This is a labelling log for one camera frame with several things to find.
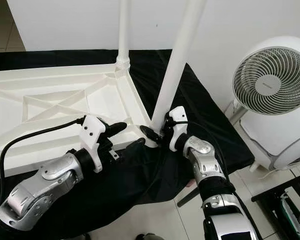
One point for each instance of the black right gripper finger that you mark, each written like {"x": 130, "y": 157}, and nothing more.
{"x": 150, "y": 133}

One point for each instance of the white plastic table leg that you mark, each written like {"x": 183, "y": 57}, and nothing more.
{"x": 180, "y": 55}
{"x": 123, "y": 30}

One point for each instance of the white plastic table top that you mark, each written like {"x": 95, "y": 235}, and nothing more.
{"x": 45, "y": 95}

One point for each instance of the black tablecloth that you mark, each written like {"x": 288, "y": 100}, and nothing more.
{"x": 210, "y": 100}

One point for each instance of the grey right robot foot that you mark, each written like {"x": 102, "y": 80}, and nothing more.
{"x": 147, "y": 237}

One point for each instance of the white floor fan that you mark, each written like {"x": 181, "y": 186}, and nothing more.
{"x": 272, "y": 80}

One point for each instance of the green white appliance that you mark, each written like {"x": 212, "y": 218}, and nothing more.
{"x": 287, "y": 212}

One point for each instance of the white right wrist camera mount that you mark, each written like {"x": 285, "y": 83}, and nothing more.
{"x": 177, "y": 122}

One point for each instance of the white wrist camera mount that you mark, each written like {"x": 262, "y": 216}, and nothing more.
{"x": 95, "y": 132}
{"x": 177, "y": 122}

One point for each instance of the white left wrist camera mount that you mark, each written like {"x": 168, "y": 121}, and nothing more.
{"x": 95, "y": 132}

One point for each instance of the dark metal table frame bar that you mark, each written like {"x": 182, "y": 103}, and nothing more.
{"x": 185, "y": 199}

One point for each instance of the black metal furniture frame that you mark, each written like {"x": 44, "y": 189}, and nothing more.
{"x": 267, "y": 192}

